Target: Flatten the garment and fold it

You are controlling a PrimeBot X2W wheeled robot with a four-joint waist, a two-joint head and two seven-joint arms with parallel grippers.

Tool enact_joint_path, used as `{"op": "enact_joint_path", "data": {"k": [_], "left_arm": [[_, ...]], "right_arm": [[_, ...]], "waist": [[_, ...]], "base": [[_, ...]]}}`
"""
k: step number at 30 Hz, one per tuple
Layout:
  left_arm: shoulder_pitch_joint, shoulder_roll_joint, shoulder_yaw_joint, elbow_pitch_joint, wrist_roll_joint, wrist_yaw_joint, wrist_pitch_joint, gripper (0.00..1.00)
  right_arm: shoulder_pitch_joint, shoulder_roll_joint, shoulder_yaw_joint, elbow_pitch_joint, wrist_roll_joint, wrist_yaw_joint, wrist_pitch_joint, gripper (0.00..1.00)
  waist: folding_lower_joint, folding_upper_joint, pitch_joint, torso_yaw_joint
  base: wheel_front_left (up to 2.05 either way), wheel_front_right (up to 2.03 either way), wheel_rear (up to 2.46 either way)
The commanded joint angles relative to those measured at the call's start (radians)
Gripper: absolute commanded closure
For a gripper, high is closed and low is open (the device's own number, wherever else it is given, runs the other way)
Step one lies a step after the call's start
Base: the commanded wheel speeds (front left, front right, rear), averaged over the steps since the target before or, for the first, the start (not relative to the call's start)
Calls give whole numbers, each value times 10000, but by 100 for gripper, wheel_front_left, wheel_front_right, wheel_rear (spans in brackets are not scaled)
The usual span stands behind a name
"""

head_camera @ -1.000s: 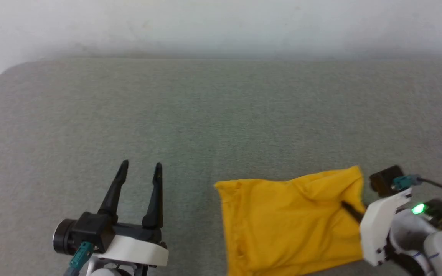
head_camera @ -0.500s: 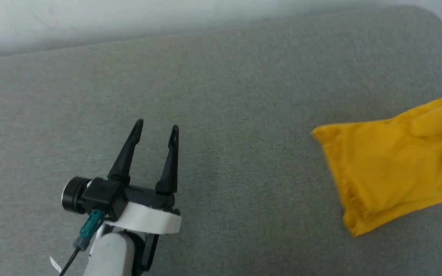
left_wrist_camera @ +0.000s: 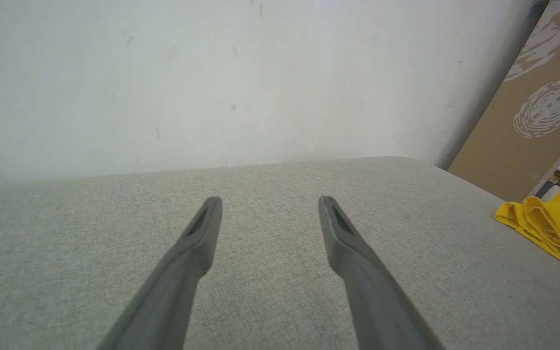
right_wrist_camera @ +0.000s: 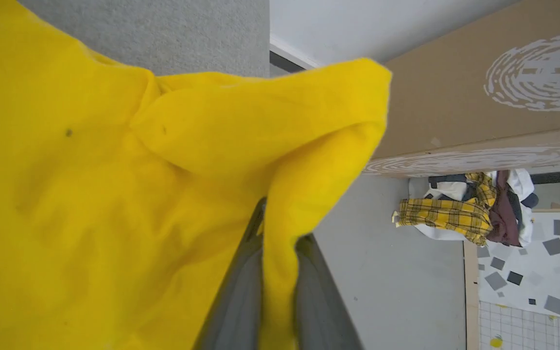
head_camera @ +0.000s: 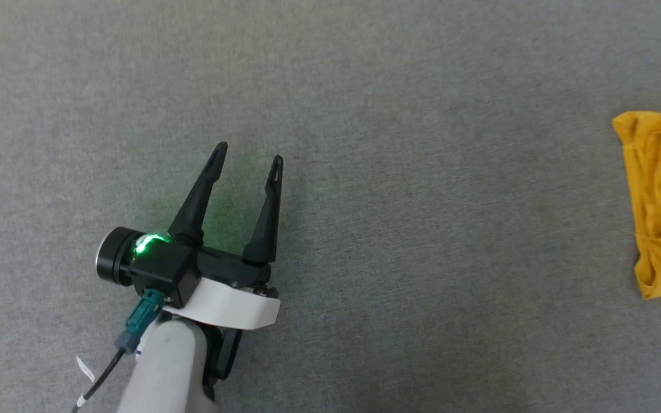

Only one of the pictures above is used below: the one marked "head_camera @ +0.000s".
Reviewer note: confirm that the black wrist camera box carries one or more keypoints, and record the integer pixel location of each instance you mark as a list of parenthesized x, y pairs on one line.
[(158, 269)]

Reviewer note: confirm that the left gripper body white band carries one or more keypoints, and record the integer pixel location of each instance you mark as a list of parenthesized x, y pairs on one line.
[(233, 304)]

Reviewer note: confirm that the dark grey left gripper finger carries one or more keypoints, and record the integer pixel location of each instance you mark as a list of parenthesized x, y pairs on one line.
[(198, 201), (267, 229)]

